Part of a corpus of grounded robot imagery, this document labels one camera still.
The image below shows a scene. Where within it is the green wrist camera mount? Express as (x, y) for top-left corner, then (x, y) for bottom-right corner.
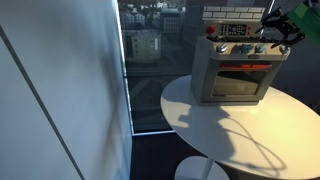
(286, 2), (320, 44)

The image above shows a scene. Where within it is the blue grey oven knob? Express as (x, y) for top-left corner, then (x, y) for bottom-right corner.
(215, 43), (229, 54)
(279, 44), (291, 55)
(254, 43), (268, 55)
(240, 44), (255, 54)

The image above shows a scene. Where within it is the oven door with red handle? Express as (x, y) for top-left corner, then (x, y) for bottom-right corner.
(201, 59), (283, 104)

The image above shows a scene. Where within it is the white table pedestal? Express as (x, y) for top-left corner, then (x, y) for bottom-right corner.
(174, 155), (231, 180)

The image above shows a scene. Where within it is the grey toy oven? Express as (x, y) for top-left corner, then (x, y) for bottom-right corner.
(190, 5), (292, 107)

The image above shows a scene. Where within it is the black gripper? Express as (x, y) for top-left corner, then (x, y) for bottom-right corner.
(256, 8), (306, 50)

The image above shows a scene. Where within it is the red round oven button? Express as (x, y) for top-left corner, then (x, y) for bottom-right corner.
(205, 25), (217, 36)

